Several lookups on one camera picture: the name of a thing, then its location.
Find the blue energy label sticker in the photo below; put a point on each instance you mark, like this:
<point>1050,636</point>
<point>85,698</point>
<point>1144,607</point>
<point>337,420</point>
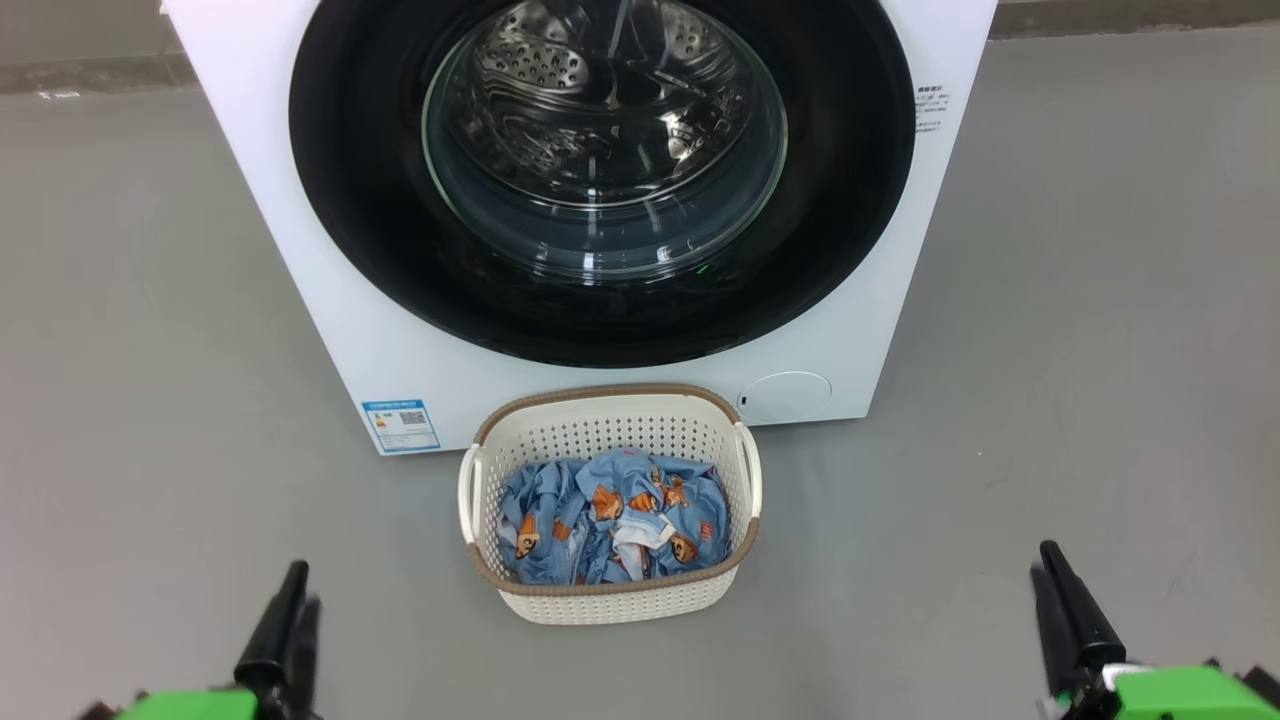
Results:
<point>400,426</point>

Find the steel perforated washer drum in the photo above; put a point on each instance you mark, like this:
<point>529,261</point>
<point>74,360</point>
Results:
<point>560,70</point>

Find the cream perforated laundry basket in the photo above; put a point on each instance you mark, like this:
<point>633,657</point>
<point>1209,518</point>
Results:
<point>610,605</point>

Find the round white filter cover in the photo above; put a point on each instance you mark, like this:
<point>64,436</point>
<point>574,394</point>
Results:
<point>790,395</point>

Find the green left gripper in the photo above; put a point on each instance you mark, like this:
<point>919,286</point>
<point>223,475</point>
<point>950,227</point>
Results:
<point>190,706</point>

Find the white front-load washing machine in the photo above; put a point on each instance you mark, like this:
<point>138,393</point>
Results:
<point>820,340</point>

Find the grey washing machine door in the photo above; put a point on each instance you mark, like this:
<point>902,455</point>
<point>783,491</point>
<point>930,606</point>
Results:
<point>350,200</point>

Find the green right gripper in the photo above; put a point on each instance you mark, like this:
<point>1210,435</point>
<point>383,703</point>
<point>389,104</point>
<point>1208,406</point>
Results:
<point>1180,695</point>

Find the blue bear print garment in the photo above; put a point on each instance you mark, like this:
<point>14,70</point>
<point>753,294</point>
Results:
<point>545,530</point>
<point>660,500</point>

